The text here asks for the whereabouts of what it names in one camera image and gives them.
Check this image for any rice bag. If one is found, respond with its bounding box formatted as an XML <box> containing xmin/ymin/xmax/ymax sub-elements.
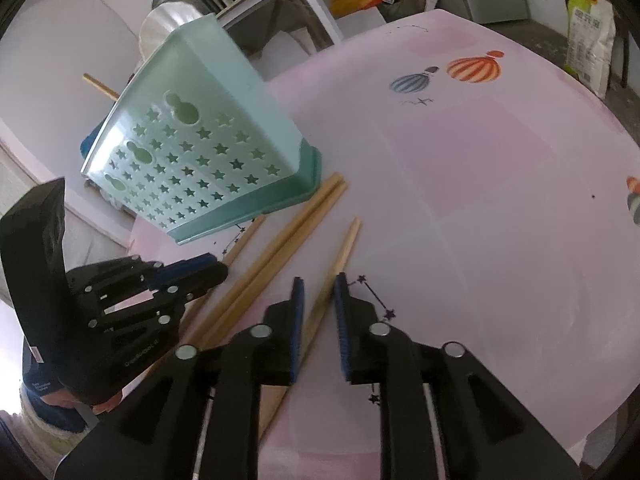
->
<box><xmin>564</xmin><ymin>0</ymin><xmax>616</xmax><ymax>100</ymax></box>

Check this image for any white rice paddle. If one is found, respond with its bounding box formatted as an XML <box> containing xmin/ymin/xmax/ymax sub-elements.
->
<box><xmin>139</xmin><ymin>2</ymin><xmax>203</xmax><ymax>62</ymax></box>

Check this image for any white pillow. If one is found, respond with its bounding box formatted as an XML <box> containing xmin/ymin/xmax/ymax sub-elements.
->
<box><xmin>250</xmin><ymin>27</ymin><xmax>318</xmax><ymax>81</ymax></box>

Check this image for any white side table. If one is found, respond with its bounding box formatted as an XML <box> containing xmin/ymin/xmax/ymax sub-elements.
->
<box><xmin>217</xmin><ymin>0</ymin><xmax>344</xmax><ymax>55</ymax></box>

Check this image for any person left hand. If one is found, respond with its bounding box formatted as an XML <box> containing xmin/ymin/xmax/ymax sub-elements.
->
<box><xmin>41</xmin><ymin>389</ymin><xmax>122</xmax><ymax>415</ymax></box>

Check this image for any mint green utensil caddy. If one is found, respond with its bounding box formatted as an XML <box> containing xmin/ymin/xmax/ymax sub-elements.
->
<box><xmin>81</xmin><ymin>16</ymin><xmax>321</xmax><ymax>244</ymax></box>

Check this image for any pink balloon tablecloth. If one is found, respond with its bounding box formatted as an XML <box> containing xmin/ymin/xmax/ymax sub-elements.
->
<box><xmin>243</xmin><ymin>11</ymin><xmax>639</xmax><ymax>451</ymax></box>

